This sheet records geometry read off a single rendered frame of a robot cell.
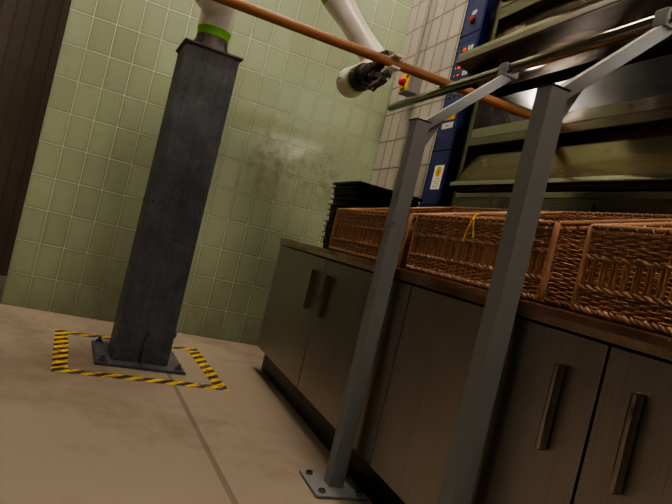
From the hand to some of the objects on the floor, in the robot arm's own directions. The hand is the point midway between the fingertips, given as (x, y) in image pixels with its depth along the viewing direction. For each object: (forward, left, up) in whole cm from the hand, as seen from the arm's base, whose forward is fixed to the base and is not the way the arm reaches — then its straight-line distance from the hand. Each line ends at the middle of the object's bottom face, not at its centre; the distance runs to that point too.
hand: (392, 63), depth 182 cm
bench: (+47, +22, -119) cm, 130 cm away
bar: (+28, +3, -119) cm, 123 cm away
